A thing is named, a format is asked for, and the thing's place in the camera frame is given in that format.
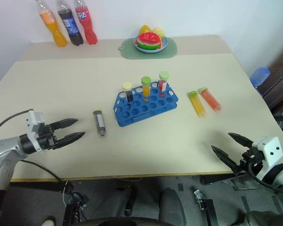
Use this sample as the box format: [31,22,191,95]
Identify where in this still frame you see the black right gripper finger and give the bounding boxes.
[228,132,254,149]
[210,145,241,175]

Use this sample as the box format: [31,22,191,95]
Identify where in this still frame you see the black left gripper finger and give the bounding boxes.
[49,118,79,130]
[54,131,86,148]

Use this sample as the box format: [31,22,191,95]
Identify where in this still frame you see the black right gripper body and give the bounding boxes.
[233,148,266,176]

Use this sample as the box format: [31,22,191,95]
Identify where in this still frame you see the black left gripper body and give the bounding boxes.
[36,124,58,151]

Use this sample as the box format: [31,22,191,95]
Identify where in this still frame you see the grey capped dark tube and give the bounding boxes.
[92,110,108,137]

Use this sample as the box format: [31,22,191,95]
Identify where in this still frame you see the red-orange liquid tube green cap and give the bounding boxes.
[198,87,222,112]

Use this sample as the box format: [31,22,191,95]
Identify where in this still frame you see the yellow-orange liquid tube green cap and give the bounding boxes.
[188,91,207,118]

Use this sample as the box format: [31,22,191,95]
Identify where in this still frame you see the dark liquid tube yellow cap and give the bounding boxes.
[122,81,134,103]

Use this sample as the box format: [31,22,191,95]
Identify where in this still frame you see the blue test tube rack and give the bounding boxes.
[113,81,179,128]

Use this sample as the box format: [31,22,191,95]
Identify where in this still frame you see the orange liquid tube green cap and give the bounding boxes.
[141,76,151,97]

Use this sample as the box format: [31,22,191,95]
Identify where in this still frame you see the red liquid tube green cap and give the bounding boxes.
[158,71,169,92]

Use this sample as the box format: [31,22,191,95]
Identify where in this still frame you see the blue water jug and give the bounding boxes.
[249,67,271,89]

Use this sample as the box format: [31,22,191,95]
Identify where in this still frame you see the dark rounded leg shape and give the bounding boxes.
[158,188,187,226]

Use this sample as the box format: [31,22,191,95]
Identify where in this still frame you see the orange soda bottle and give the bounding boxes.
[34,0,68,48]

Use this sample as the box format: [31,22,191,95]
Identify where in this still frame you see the cola bottle blue label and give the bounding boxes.
[56,0,84,46]

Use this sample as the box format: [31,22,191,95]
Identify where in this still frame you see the red soda bottle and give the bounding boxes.
[74,0,99,45]

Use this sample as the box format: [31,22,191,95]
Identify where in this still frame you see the green placemat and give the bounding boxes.
[118,37,179,60]

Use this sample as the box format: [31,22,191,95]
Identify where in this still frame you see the blue plate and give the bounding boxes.
[133,35,169,53]

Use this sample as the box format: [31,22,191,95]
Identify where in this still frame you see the toy watermelon slice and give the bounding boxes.
[136,32,163,51]

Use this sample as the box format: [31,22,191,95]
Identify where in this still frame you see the pale yellow toy fruit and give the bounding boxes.
[151,27,167,40]

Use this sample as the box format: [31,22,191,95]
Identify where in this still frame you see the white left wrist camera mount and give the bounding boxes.
[25,109,47,153]

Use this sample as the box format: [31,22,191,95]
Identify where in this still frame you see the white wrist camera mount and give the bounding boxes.
[25,109,47,153]
[251,136,283,181]

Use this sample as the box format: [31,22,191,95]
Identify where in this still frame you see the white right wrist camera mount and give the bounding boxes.
[251,136,283,181]

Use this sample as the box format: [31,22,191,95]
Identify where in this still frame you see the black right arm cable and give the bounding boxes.
[247,162,283,195]

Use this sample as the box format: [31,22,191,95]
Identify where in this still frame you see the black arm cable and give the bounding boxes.
[247,162,283,195]
[0,109,33,138]

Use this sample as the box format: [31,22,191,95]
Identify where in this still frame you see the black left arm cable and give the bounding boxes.
[0,109,33,138]

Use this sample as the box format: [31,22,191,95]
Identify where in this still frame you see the black metal table frame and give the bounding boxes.
[194,189,216,226]

